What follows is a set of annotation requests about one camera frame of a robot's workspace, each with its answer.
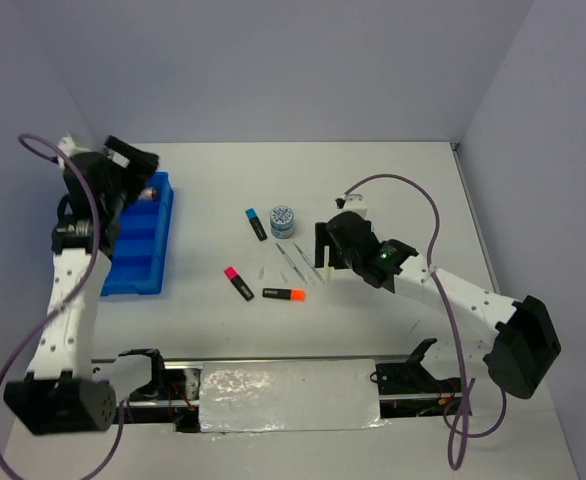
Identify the blue cap black highlighter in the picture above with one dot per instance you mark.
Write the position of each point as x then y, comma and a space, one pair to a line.
256, 224

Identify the pink cap black highlighter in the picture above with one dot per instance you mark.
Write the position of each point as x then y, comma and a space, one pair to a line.
238, 283

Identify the blue compartment bin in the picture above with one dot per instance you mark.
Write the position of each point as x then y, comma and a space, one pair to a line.
140, 251

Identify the orange cap black highlighter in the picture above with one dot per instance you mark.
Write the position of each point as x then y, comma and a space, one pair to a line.
284, 294

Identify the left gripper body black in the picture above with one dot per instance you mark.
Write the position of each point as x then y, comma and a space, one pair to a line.
126, 186

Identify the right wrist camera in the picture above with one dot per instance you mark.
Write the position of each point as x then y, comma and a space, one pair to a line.
354, 203

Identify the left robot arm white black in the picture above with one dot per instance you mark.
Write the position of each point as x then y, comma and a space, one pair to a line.
61, 392

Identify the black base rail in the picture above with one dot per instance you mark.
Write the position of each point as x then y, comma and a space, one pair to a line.
406, 389

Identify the silver foil plate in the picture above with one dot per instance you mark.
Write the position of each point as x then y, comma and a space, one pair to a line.
287, 396

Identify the blue paint jar left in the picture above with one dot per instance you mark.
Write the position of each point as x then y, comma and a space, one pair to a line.
282, 222

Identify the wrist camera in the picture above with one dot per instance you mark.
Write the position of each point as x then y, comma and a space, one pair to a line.
354, 203
70, 145

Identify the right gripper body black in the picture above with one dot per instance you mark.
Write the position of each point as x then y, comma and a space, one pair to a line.
352, 261

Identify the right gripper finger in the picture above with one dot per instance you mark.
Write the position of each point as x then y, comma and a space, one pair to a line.
339, 258
323, 244

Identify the green slim pen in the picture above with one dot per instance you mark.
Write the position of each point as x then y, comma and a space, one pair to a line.
309, 263

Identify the pink cap pencil tube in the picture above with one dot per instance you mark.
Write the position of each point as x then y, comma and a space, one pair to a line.
148, 194

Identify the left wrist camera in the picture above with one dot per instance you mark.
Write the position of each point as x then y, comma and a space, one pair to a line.
70, 145

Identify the blue slim pen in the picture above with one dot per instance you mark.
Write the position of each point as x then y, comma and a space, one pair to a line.
294, 267

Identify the yellow slim highlighter pen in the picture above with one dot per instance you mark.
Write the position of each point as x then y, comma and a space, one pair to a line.
327, 270

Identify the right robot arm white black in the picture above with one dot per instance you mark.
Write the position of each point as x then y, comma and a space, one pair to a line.
522, 340

